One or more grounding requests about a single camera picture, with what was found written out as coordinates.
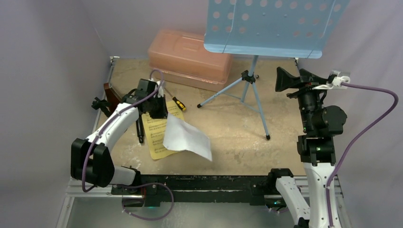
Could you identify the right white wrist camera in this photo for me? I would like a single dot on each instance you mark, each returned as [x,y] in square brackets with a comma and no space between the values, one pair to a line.
[335,80]

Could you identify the black round microphone stand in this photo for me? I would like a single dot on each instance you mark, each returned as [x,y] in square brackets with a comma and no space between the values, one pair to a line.
[103,105]

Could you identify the black microphone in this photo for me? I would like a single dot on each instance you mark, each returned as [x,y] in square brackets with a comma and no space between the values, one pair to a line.
[140,130]

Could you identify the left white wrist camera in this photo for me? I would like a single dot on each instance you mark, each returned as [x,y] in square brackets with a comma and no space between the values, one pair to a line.
[160,87]

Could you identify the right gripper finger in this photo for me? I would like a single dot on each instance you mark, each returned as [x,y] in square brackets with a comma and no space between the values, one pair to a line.
[308,77]
[285,80]

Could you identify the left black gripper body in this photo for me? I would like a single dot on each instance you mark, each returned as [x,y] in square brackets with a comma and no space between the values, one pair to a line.
[157,109]

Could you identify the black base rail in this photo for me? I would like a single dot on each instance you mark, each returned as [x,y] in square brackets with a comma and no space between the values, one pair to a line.
[256,190]

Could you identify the black yellow screwdriver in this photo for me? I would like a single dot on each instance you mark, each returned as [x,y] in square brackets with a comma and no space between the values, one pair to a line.
[180,104]

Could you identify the brown wooden metronome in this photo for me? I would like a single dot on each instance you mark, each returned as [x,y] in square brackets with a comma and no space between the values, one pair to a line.
[112,96]

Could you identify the white sheet music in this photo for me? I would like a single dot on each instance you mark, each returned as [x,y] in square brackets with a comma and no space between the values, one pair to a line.
[181,136]

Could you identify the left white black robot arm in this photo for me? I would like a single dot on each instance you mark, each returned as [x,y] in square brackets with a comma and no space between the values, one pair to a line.
[91,160]

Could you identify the pink plastic storage box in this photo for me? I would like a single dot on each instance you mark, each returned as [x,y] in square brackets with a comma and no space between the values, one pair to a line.
[184,60]

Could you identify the yellow sheet music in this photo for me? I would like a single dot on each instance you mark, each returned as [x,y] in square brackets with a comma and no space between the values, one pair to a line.
[154,133]

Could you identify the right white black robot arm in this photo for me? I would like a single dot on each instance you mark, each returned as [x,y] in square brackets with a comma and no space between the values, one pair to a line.
[315,148]

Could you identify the light blue music stand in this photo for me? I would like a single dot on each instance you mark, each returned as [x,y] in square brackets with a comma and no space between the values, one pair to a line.
[273,28]

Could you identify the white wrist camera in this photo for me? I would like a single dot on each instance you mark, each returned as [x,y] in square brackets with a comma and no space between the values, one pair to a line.
[160,87]
[335,80]

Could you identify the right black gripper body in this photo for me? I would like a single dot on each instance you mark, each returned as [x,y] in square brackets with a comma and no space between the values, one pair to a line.
[307,83]

